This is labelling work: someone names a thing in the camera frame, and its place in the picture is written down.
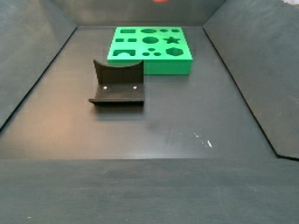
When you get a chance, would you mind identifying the red object at top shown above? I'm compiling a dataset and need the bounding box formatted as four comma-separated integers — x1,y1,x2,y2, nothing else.
152,0,169,3

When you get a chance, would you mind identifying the black curved holder stand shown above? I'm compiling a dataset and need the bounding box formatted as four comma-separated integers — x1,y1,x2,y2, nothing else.
88,60,145,105

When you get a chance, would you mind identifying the green shape sorter block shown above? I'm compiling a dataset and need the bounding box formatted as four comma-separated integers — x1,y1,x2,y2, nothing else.
106,26,192,75

